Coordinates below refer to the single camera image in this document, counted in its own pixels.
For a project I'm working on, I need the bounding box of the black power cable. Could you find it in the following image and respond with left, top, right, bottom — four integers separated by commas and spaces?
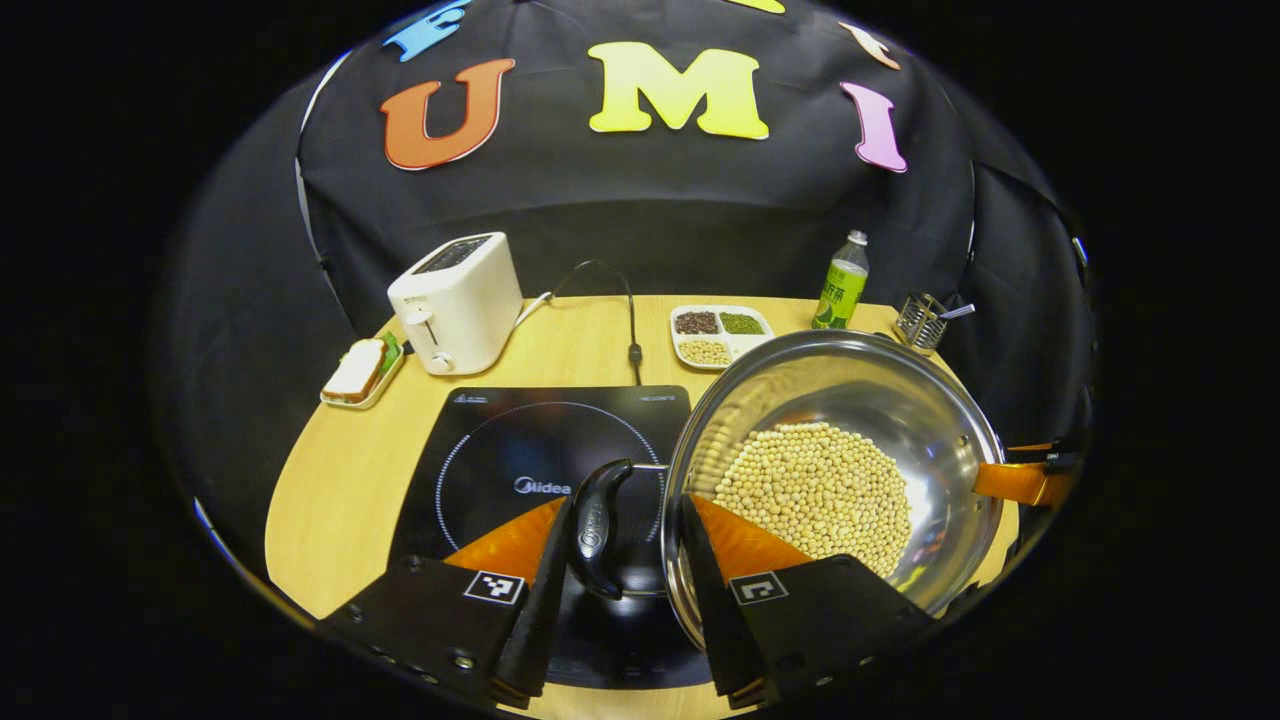
553, 260, 643, 386

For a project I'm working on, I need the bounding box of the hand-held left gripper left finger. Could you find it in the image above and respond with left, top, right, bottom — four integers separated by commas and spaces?
320, 497, 576, 709

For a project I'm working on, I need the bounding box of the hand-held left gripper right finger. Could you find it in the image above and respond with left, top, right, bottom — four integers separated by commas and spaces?
680, 493, 936, 709

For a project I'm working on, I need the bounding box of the metal wire utensil holder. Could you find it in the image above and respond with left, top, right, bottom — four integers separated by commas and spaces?
893, 292, 976, 353

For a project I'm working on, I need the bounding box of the white toaster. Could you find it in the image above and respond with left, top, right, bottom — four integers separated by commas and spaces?
387, 232, 524, 377

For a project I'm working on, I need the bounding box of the pile of soybeans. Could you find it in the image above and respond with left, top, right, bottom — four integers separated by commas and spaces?
712, 422, 913, 579

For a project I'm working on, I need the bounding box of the steel pot with black handle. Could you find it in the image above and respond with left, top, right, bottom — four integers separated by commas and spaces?
572, 330, 1004, 651

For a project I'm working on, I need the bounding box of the sandwich on small tray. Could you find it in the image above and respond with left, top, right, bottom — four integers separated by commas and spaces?
320, 332, 406, 411

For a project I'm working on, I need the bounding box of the black induction cooktop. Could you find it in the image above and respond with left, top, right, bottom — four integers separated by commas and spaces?
388, 385, 716, 691

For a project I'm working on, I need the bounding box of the green drink bottle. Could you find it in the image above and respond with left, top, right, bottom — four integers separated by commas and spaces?
812, 230, 869, 331

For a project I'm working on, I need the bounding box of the white divided dish of beans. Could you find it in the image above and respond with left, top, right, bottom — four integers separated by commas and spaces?
670, 304, 775, 371

